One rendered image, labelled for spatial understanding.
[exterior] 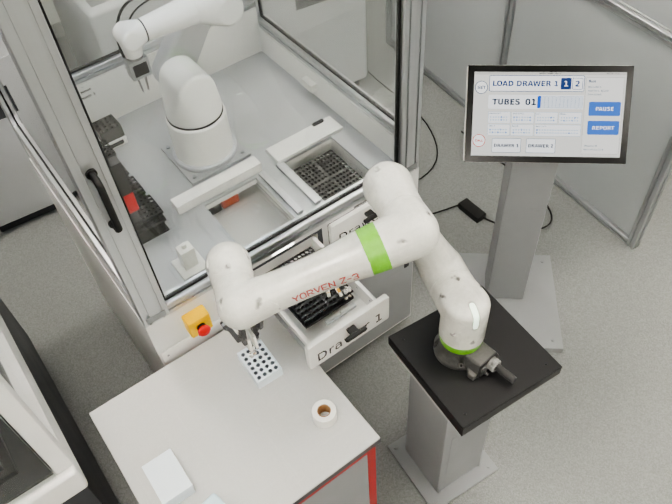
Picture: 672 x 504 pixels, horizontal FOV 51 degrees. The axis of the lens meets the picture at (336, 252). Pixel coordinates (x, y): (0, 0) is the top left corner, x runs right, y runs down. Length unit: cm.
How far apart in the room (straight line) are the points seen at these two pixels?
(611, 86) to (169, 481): 178
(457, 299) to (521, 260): 109
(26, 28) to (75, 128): 24
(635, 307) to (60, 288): 262
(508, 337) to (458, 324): 29
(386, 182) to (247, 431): 83
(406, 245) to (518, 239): 133
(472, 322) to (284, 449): 62
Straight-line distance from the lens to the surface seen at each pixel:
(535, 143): 239
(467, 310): 188
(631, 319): 328
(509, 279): 305
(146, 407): 215
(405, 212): 157
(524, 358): 211
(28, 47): 145
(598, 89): 244
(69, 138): 157
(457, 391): 202
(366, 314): 202
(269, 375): 207
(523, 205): 270
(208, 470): 202
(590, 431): 296
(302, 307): 210
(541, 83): 240
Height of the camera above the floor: 258
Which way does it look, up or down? 51 degrees down
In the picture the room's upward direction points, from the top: 5 degrees counter-clockwise
